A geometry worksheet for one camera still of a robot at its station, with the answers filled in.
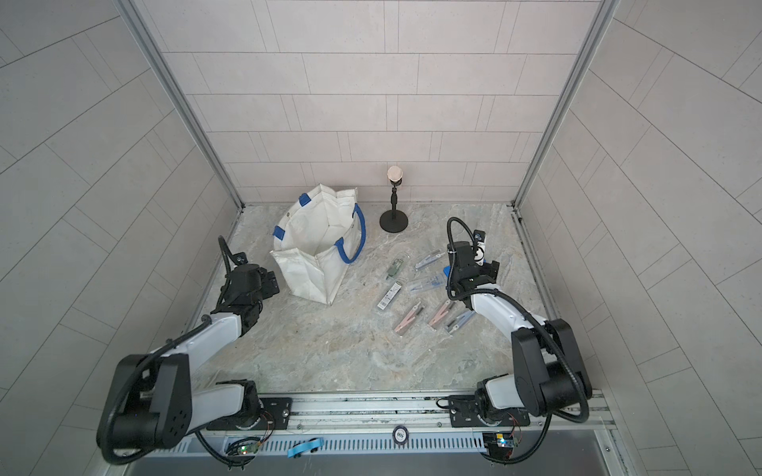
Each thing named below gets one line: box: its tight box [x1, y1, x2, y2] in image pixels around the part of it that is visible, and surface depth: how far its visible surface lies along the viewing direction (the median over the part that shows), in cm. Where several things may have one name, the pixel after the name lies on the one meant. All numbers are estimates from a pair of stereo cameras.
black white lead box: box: [377, 281, 402, 311], surface depth 93 cm
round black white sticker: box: [391, 424, 409, 446], surface depth 70 cm
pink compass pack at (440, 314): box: [427, 299, 454, 330], surface depth 88 cm
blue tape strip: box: [287, 437, 325, 460], surface depth 66 cm
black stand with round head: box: [379, 164, 409, 234], surface depth 111 cm
